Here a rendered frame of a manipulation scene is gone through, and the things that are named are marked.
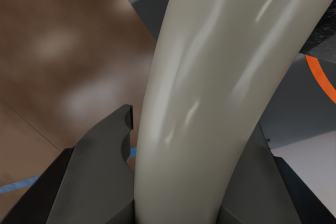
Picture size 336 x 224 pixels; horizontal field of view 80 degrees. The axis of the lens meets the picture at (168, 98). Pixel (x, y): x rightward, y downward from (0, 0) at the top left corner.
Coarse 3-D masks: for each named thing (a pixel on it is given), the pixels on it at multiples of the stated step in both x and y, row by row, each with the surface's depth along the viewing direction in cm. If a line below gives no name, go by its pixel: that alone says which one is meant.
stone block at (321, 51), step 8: (328, 8) 30; (328, 16) 32; (320, 24) 35; (328, 24) 34; (312, 32) 38; (320, 32) 37; (328, 32) 36; (312, 40) 41; (320, 40) 40; (328, 40) 39; (304, 48) 46; (312, 48) 45; (320, 48) 43; (328, 48) 42; (312, 56) 49; (320, 56) 47; (328, 56) 46
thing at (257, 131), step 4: (256, 124) 100; (256, 128) 98; (260, 128) 97; (252, 132) 97; (256, 132) 96; (260, 132) 95; (256, 136) 94; (260, 136) 93; (264, 136) 93; (260, 140) 92; (264, 140) 91; (268, 140) 139; (264, 144) 89; (268, 148) 87
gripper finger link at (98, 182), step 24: (120, 120) 11; (96, 144) 9; (120, 144) 9; (72, 168) 8; (96, 168) 8; (120, 168) 8; (72, 192) 7; (96, 192) 7; (120, 192) 7; (48, 216) 6; (72, 216) 6; (96, 216) 6; (120, 216) 7
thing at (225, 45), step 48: (192, 0) 3; (240, 0) 3; (288, 0) 3; (192, 48) 4; (240, 48) 3; (288, 48) 4; (144, 96) 5; (192, 96) 4; (240, 96) 4; (144, 144) 5; (192, 144) 4; (240, 144) 5; (144, 192) 6; (192, 192) 5
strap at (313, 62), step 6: (312, 60) 104; (312, 66) 106; (318, 66) 106; (312, 72) 108; (318, 72) 108; (318, 78) 110; (324, 78) 109; (324, 84) 111; (330, 84) 111; (324, 90) 114; (330, 90) 113; (330, 96) 115
